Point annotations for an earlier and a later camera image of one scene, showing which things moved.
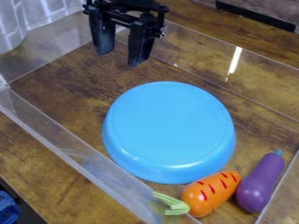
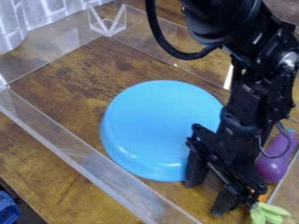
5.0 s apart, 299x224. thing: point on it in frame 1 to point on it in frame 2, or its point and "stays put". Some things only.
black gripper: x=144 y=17 to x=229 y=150
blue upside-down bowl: x=169 y=132 stays put
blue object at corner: x=9 y=209 stays put
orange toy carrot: x=201 y=195 to x=265 y=213
